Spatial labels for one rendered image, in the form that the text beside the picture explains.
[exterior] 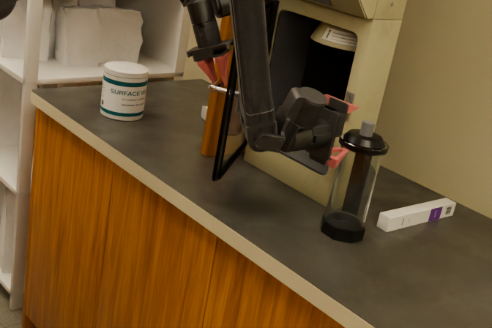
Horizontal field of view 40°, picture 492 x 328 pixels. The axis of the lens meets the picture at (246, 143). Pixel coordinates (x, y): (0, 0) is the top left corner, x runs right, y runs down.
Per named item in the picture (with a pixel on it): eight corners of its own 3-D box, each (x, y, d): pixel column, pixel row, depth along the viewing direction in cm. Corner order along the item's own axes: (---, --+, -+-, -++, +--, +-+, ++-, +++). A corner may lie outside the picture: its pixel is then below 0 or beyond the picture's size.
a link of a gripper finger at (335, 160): (364, 133, 141) (334, 138, 135) (356, 165, 143) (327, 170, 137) (339, 122, 145) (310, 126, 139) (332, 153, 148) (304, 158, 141)
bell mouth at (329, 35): (340, 34, 180) (345, 14, 178) (394, 53, 169) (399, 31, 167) (296, 34, 168) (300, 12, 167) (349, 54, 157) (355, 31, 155)
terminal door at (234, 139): (246, 145, 183) (273, -2, 170) (214, 184, 155) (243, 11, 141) (244, 144, 183) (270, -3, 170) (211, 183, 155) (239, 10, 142)
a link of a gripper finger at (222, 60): (210, 86, 163) (200, 47, 160) (238, 80, 160) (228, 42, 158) (201, 93, 156) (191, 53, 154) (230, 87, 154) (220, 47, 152)
